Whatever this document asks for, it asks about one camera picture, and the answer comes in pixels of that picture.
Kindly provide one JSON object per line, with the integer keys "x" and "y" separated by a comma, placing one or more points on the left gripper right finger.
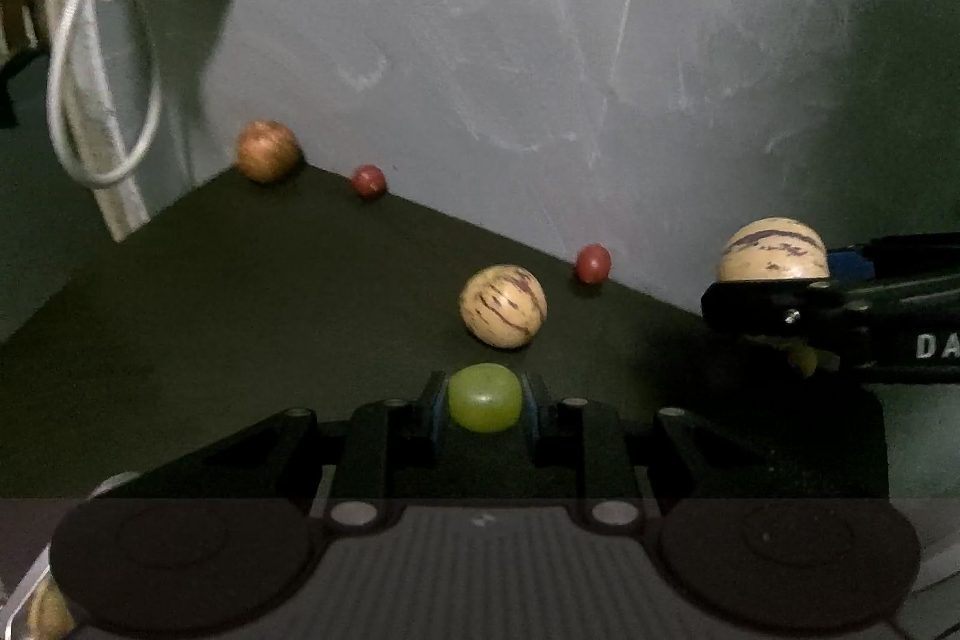
{"x": 537, "y": 400}

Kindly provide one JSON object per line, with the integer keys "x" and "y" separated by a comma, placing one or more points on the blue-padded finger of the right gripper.
{"x": 848, "y": 264}

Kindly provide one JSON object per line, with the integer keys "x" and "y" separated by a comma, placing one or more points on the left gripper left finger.
{"x": 433, "y": 402}

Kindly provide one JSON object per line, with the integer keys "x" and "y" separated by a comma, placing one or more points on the red cherry fruit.
{"x": 369, "y": 182}
{"x": 593, "y": 264}

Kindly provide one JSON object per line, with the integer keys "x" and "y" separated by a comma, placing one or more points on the small green grape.
{"x": 806, "y": 359}

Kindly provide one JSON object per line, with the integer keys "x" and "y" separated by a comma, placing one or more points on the striped cream pepino melon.
{"x": 504, "y": 306}

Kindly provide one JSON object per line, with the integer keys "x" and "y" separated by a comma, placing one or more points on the black table mat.
{"x": 240, "y": 301}

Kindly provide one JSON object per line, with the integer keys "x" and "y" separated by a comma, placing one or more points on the red-yellow apple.
{"x": 266, "y": 151}

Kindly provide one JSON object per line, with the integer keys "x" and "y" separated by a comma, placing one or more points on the steel tray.
{"x": 17, "y": 603}

